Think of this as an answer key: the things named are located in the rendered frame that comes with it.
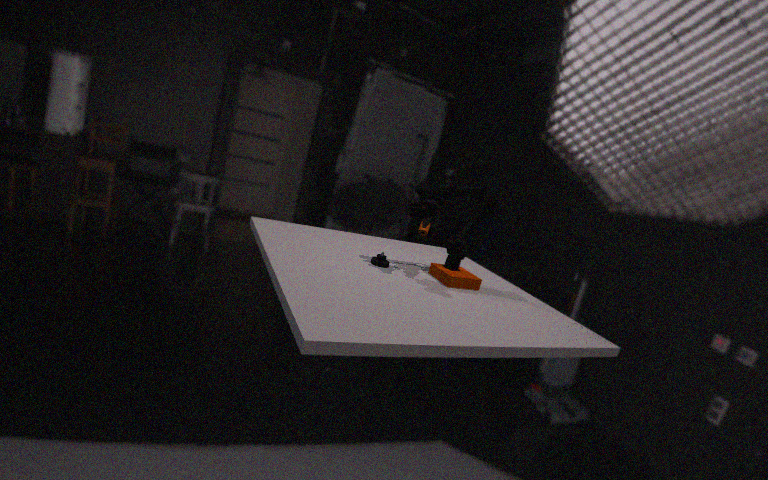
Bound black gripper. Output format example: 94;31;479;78
421;199;439;235

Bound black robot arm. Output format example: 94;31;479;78
410;180;499;271

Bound orange knob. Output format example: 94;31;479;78
418;220;431;237

